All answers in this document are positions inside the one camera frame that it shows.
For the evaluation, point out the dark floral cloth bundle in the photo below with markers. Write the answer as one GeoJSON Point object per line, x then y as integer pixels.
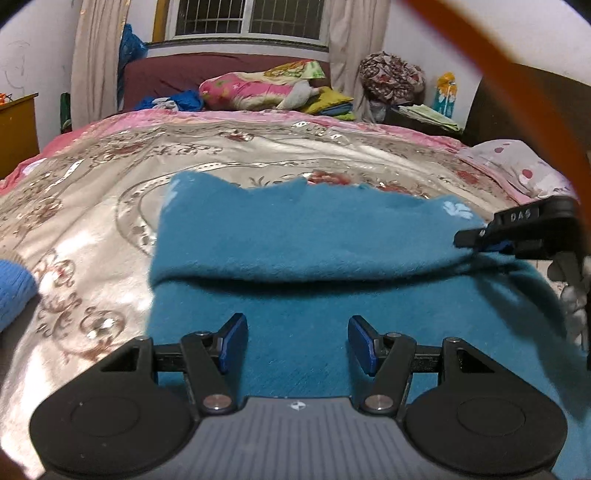
{"type": "Point", "coordinates": [390, 76]}

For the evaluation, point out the pink floral folded quilt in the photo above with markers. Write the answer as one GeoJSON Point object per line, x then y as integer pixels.
{"type": "Point", "coordinates": [235, 90]}

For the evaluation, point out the dark brown headboard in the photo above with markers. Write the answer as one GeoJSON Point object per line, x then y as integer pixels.
{"type": "Point", "coordinates": [498, 120]}

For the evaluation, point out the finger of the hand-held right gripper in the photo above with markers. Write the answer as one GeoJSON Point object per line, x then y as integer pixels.
{"type": "Point", "coordinates": [471, 237]}
{"type": "Point", "coordinates": [498, 246]}

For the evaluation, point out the blue ribbed sweater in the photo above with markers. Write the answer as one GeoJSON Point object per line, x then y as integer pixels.
{"type": "Point", "coordinates": [14, 290]}

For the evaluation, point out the orange and blue packet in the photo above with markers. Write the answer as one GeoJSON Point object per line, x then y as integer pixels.
{"type": "Point", "coordinates": [445, 99]}

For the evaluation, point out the blue crumpled cloth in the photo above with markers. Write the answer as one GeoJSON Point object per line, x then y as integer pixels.
{"type": "Point", "coordinates": [187, 99]}

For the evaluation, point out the wooden cabinet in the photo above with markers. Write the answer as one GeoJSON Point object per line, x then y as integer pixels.
{"type": "Point", "coordinates": [18, 138]}

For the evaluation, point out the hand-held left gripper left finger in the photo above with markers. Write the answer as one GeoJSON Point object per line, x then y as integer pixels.
{"type": "Point", "coordinates": [233, 341]}

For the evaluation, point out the white grey cloth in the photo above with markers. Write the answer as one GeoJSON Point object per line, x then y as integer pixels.
{"type": "Point", "coordinates": [165, 104]}

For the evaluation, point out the floral satin bedspread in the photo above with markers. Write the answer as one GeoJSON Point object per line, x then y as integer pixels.
{"type": "Point", "coordinates": [92, 221]}

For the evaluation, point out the teal knit sweater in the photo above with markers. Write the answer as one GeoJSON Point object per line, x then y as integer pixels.
{"type": "Point", "coordinates": [295, 240]}

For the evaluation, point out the orange toy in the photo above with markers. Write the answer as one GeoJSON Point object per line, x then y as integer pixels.
{"type": "Point", "coordinates": [4, 98]}

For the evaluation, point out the dark nightstand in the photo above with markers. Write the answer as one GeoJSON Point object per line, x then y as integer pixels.
{"type": "Point", "coordinates": [401, 124]}

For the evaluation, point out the beige curtain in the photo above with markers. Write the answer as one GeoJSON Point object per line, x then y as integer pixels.
{"type": "Point", "coordinates": [94, 55]}
{"type": "Point", "coordinates": [355, 46]}

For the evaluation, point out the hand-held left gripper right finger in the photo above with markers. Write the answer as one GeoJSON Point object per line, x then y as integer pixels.
{"type": "Point", "coordinates": [362, 344]}

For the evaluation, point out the maroon sofa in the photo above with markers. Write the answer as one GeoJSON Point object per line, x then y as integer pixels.
{"type": "Point", "coordinates": [161, 78]}

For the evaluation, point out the blue plastic bag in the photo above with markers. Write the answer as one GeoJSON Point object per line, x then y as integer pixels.
{"type": "Point", "coordinates": [131, 48]}

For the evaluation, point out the pale green folded cloth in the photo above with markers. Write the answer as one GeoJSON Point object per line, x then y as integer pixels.
{"type": "Point", "coordinates": [427, 115]}

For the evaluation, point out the yellow folded cloth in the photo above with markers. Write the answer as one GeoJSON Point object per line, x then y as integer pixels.
{"type": "Point", "coordinates": [330, 99]}

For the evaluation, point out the yellow green floral cloth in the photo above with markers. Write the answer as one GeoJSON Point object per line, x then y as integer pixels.
{"type": "Point", "coordinates": [295, 69]}

